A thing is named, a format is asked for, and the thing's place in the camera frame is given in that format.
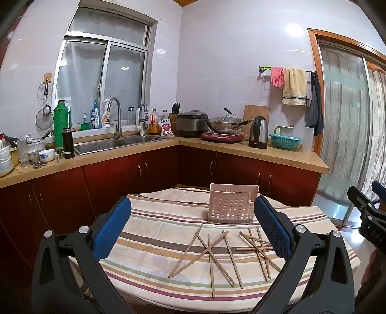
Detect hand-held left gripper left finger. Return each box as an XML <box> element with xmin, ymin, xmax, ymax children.
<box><xmin>32</xmin><ymin>196</ymin><xmax>133</xmax><ymax>314</ymax></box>

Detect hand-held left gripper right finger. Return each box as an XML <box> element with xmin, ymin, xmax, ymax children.
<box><xmin>253</xmin><ymin>196</ymin><xmax>355</xmax><ymax>314</ymax></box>

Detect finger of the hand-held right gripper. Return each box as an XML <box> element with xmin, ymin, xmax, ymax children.
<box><xmin>347</xmin><ymin>185</ymin><xmax>378</xmax><ymax>226</ymax></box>
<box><xmin>372</xmin><ymin>180</ymin><xmax>386</xmax><ymax>209</ymax></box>

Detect pink perforated utensil basket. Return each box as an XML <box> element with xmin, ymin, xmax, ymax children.
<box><xmin>207</xmin><ymin>183</ymin><xmax>260</xmax><ymax>224</ymax></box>

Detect group of wooden chopsticks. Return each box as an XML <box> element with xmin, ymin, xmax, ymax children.
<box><xmin>168</xmin><ymin>224</ymin><xmax>282</xmax><ymax>299</ymax></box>

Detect stacked dishes with utensils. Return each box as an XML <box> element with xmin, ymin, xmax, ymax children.
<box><xmin>26</xmin><ymin>132</ymin><xmax>54</xmax><ymax>151</ymax></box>

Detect bundle of dark utensils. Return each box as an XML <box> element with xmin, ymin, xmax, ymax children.
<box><xmin>0</xmin><ymin>133</ymin><xmax>19</xmax><ymax>149</ymax></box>

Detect person's right hand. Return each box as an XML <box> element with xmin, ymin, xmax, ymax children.
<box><xmin>365</xmin><ymin>250</ymin><xmax>386</xmax><ymax>292</ymax></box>

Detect striped tablecloth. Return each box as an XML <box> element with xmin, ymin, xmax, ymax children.
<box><xmin>68</xmin><ymin>186</ymin><xmax>361</xmax><ymax>307</ymax></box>

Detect patterned curtain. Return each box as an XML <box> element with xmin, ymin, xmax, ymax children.
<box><xmin>322</xmin><ymin>45</ymin><xmax>386</xmax><ymax>195</ymax></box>

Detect translucent white container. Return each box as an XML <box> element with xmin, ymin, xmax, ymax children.
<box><xmin>302</xmin><ymin>127</ymin><xmax>316</xmax><ymax>153</ymax></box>

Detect steel sink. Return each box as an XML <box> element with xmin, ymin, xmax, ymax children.
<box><xmin>74</xmin><ymin>134</ymin><xmax>174</xmax><ymax>156</ymax></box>

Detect teal plastic colander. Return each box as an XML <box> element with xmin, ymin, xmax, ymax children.
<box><xmin>269</xmin><ymin>133</ymin><xmax>302</xmax><ymax>152</ymax></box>

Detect black thermos bottle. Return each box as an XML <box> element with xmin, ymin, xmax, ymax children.
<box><xmin>62</xmin><ymin>128</ymin><xmax>75</xmax><ymax>159</ymax></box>

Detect steel electric kettle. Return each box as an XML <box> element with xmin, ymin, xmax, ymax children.
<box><xmin>248</xmin><ymin>116</ymin><xmax>269</xmax><ymax>149</ymax></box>

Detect dark blue cloth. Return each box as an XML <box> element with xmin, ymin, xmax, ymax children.
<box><xmin>305</xmin><ymin>72</ymin><xmax>323</xmax><ymax>136</ymax></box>

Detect steel kitchen faucet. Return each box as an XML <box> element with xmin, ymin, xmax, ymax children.
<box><xmin>107</xmin><ymin>97</ymin><xmax>123</xmax><ymax>140</ymax></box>

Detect red induction cooker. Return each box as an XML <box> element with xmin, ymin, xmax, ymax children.
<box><xmin>201</xmin><ymin>131</ymin><xmax>245</xmax><ymax>143</ymax></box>

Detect steel wok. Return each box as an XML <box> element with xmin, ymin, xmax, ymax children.
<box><xmin>206</xmin><ymin>116</ymin><xmax>254</xmax><ymax>134</ymax></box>

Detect blue dish soap bottle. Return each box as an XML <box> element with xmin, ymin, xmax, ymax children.
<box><xmin>90</xmin><ymin>101</ymin><xmax>101</xmax><ymax>130</ymax></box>

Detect white spray bottle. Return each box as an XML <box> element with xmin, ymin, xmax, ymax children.
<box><xmin>101</xmin><ymin>99</ymin><xmax>114</xmax><ymax>128</ymax></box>

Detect orange oil bottle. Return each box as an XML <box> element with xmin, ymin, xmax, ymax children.
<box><xmin>149</xmin><ymin>108</ymin><xmax>160</xmax><ymax>135</ymax></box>

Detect pink snack packet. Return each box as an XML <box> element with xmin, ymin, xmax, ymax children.
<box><xmin>158</xmin><ymin>119</ymin><xmax>174</xmax><ymax>136</ymax></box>

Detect green thermos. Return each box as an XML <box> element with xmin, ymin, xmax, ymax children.
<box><xmin>53</xmin><ymin>100</ymin><xmax>72</xmax><ymax>151</ymax></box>

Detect small filter faucet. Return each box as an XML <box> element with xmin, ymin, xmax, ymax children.
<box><xmin>138</xmin><ymin>103</ymin><xmax>150</xmax><ymax>135</ymax></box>

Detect wooden cutting board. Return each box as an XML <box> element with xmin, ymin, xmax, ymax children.
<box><xmin>242</xmin><ymin>104</ymin><xmax>269</xmax><ymax>137</ymax></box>

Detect glass pot lid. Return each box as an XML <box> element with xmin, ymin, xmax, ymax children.
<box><xmin>223</xmin><ymin>108</ymin><xmax>242</xmax><ymax>124</ymax></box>

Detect stack of white bowls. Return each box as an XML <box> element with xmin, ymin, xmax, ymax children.
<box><xmin>0</xmin><ymin>145</ymin><xmax>14</xmax><ymax>177</ymax></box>

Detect knife block with knives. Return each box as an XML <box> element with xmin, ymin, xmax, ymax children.
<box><xmin>169</xmin><ymin>103</ymin><xmax>182</xmax><ymax>135</ymax></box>

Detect metal mesh strainer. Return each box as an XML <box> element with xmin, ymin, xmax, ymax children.
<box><xmin>35</xmin><ymin>106</ymin><xmax>54</xmax><ymax>131</ymax></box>

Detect grey rice cooker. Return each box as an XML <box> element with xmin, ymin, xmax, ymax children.
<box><xmin>175</xmin><ymin>110</ymin><xmax>209</xmax><ymax>138</ymax></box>

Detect yellow towel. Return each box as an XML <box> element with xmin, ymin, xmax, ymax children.
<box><xmin>282</xmin><ymin>68</ymin><xmax>308</xmax><ymax>106</ymax></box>

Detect metal towel rack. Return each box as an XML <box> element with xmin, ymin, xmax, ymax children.
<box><xmin>257</xmin><ymin>64</ymin><xmax>316</xmax><ymax>75</ymax></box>

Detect pink rubber gloves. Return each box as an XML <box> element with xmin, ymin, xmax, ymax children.
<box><xmin>270</xmin><ymin>67</ymin><xmax>286</xmax><ymax>88</ymax></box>

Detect wooden framed glass door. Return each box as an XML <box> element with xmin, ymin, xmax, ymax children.
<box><xmin>307</xmin><ymin>28</ymin><xmax>386</xmax><ymax>225</ymax></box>

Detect aluminium framed window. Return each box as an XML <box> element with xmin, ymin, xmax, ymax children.
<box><xmin>57</xmin><ymin>6</ymin><xmax>158</xmax><ymax>131</ymax></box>

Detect white pitcher with green handle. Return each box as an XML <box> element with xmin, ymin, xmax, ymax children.
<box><xmin>273</xmin><ymin>125</ymin><xmax>295</xmax><ymax>137</ymax></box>

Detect wire skimmer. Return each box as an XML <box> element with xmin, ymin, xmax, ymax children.
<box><xmin>37</xmin><ymin>81</ymin><xmax>55</xmax><ymax>102</ymax></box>

